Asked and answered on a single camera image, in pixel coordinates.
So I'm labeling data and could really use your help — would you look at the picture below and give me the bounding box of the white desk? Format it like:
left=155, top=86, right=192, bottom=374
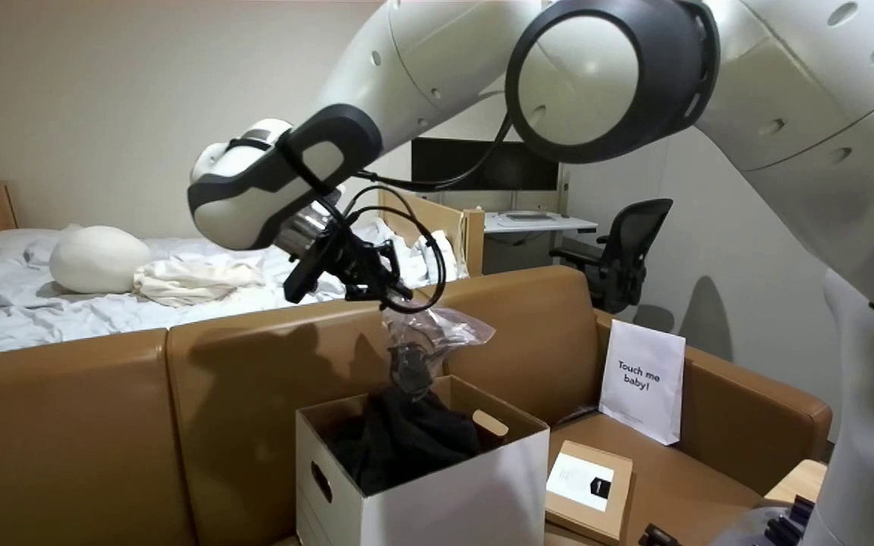
left=483, top=214, right=595, bottom=272

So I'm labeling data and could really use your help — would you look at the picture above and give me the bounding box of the white paper sign bag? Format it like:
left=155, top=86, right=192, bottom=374
left=599, top=322, right=685, bottom=446

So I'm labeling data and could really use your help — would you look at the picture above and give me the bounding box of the flat white pillow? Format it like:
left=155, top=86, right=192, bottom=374
left=0, top=227, right=59, bottom=267

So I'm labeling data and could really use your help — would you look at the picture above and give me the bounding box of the black cloth in box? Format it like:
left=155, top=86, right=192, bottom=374
left=324, top=389, right=483, bottom=496

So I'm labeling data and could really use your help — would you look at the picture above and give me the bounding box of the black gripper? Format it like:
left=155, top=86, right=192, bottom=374
left=281, top=220, right=411, bottom=313

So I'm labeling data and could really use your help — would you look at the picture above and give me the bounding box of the bed with white sheets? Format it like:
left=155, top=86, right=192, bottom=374
left=0, top=178, right=489, bottom=364

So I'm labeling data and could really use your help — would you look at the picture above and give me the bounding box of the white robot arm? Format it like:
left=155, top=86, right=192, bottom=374
left=189, top=0, right=874, bottom=546

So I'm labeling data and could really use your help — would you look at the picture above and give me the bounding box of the crumpled cream cloth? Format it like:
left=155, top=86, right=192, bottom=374
left=133, top=255, right=265, bottom=308

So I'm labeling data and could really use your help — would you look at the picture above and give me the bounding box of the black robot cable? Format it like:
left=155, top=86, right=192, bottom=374
left=341, top=110, right=515, bottom=317

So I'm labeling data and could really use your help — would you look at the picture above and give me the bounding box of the white cardboard box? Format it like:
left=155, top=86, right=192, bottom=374
left=293, top=377, right=549, bottom=546

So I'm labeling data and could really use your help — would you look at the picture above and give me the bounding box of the black office chair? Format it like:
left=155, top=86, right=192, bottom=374
left=586, top=196, right=673, bottom=313

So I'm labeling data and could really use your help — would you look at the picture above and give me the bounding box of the clear plastic bag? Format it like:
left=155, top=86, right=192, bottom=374
left=386, top=304, right=494, bottom=399

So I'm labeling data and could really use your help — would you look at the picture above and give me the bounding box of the round white pillow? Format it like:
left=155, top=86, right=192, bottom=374
left=47, top=225, right=147, bottom=294

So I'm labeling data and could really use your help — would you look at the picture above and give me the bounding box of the small brown cardboard box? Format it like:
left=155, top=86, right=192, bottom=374
left=545, top=439, right=634, bottom=546

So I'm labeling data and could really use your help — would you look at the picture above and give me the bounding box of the black computer monitor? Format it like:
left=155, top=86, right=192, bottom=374
left=410, top=138, right=558, bottom=191

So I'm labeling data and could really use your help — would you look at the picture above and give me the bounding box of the brown leather couch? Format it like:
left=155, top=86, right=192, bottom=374
left=0, top=267, right=830, bottom=546

